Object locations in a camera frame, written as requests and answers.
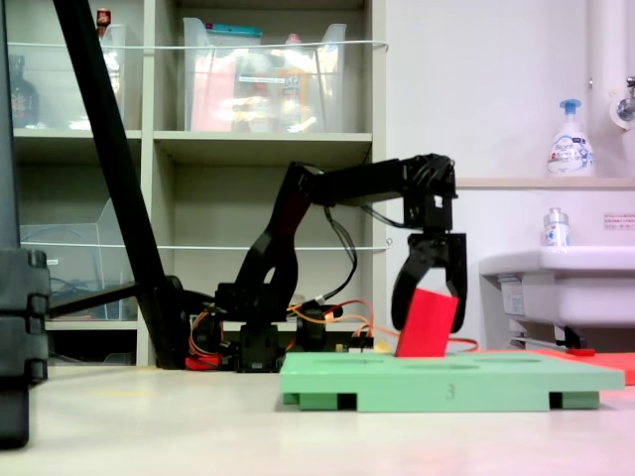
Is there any dark glass bottle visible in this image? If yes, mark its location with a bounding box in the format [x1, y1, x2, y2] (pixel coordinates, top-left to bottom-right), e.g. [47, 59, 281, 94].
[8, 54, 42, 130]

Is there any orange flat block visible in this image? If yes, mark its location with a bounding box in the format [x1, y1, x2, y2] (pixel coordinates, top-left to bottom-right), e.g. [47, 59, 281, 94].
[533, 346, 635, 387]

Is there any black tripod brace strut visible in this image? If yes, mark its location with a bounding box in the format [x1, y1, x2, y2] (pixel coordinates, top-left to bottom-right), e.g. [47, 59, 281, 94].
[47, 281, 140, 318]

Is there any orange and red wire bundle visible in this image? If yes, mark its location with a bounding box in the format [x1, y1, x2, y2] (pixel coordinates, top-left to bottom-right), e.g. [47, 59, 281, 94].
[190, 306, 225, 359]

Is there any beige shelf unit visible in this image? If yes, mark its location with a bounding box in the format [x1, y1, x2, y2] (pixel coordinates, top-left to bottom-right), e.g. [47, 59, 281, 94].
[0, 0, 389, 369]

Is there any orange labelled bottle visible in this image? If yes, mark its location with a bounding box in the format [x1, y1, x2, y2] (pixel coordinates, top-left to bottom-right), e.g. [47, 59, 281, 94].
[276, 33, 315, 133]

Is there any white wall label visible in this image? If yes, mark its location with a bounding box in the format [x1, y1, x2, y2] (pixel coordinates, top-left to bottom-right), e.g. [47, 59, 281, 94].
[602, 211, 635, 232]

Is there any green shape hole board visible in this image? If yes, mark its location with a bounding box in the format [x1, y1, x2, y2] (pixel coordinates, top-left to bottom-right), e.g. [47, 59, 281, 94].
[279, 350, 626, 414]

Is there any small clear bottle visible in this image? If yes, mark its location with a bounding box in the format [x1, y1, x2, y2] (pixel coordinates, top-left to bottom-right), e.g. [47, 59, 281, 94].
[541, 206, 572, 249]

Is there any teal topped package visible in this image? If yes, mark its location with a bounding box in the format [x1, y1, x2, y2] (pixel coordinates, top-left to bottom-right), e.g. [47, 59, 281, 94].
[204, 21, 265, 42]

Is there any white wire shelf rail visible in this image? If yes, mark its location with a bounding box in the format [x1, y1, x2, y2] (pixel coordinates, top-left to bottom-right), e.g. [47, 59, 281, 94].
[6, 40, 389, 53]

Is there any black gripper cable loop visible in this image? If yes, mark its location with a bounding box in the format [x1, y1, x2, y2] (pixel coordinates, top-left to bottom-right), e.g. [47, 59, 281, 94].
[360, 204, 414, 230]

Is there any red square block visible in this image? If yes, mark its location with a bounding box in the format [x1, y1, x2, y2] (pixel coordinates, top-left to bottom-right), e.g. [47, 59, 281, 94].
[394, 288, 460, 359]

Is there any large clear storage bin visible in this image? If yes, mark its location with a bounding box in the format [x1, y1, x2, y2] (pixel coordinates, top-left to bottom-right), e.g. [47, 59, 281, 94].
[182, 17, 348, 134]

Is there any pink flat package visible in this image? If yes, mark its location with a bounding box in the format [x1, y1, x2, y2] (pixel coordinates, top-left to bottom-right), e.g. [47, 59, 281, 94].
[190, 53, 237, 133]

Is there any sink sticker label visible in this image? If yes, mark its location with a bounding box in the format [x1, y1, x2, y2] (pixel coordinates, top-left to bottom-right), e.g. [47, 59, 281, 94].
[500, 282, 527, 319]

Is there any white sink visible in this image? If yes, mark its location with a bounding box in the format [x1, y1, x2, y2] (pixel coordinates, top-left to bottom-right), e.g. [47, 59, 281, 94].
[477, 245, 635, 329]

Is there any thin black cable pair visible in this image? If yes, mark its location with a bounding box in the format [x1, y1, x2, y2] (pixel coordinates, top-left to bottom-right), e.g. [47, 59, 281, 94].
[317, 204, 359, 302]

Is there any metal faucet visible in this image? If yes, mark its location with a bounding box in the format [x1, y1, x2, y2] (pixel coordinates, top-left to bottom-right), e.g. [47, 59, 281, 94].
[608, 75, 635, 132]

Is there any short orange wire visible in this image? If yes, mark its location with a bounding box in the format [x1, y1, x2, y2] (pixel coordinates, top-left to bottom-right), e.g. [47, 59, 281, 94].
[286, 298, 374, 341]

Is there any black tripod leg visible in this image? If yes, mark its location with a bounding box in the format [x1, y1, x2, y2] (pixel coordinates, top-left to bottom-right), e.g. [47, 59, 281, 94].
[52, 0, 194, 371]

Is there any red base mount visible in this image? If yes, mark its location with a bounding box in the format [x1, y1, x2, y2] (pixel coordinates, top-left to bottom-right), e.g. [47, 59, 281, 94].
[185, 352, 221, 371]

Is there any white soap pump bottle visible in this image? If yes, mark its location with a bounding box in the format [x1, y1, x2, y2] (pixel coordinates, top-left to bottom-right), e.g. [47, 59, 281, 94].
[546, 98, 596, 179]

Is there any small circuit board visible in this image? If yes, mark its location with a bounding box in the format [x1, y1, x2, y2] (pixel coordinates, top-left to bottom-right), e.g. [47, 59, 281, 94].
[333, 335, 376, 355]

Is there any notched black stack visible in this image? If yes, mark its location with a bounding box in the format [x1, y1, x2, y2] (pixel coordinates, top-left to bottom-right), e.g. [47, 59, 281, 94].
[0, 246, 52, 450]

